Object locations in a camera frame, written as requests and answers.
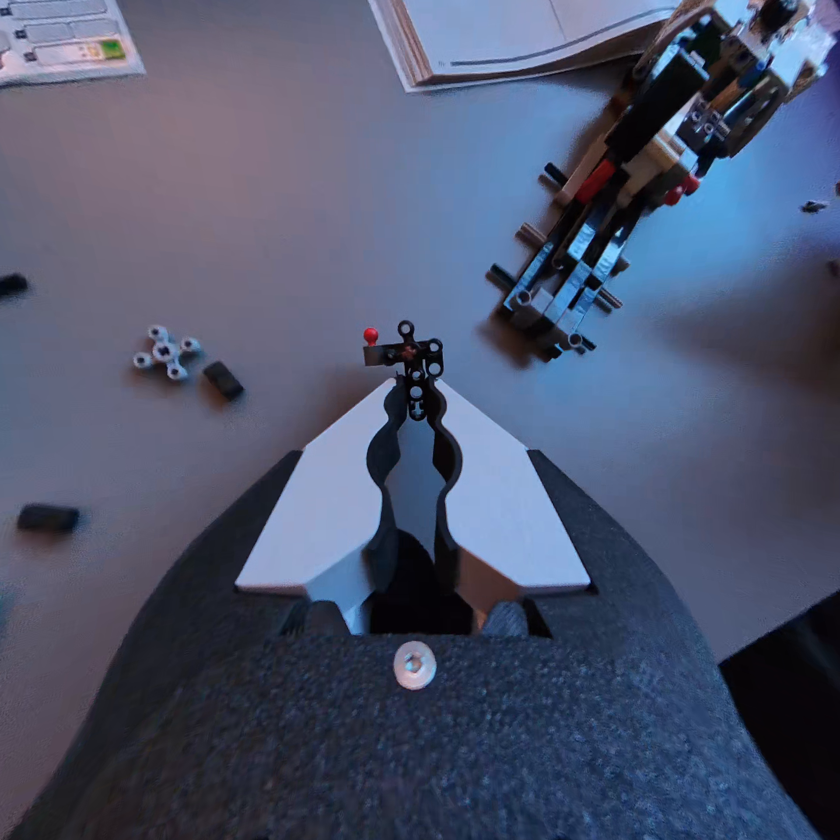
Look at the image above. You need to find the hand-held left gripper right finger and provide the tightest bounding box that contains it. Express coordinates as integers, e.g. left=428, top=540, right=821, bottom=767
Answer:
left=430, top=379, right=590, bottom=632

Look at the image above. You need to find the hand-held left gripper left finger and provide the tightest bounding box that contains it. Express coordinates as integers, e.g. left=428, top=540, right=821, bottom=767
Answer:
left=235, top=377, right=404, bottom=636

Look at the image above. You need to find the black lego piece red ball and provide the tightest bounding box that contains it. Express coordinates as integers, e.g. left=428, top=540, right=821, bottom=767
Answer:
left=363, top=319, right=445, bottom=421

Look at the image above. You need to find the lego truck chassis assembly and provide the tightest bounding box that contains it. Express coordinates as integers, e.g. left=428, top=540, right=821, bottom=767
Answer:
left=489, top=0, right=834, bottom=363

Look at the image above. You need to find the grey cross-shaped lego piece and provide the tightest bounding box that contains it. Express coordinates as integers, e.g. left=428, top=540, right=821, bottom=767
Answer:
left=133, top=324, right=204, bottom=383

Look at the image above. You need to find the lego instruction booklet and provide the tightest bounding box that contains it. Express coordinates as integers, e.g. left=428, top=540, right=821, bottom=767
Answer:
left=367, top=0, right=683, bottom=93

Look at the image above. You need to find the white sticker sheet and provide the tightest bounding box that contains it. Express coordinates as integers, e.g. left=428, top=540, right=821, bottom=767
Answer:
left=0, top=0, right=147, bottom=88

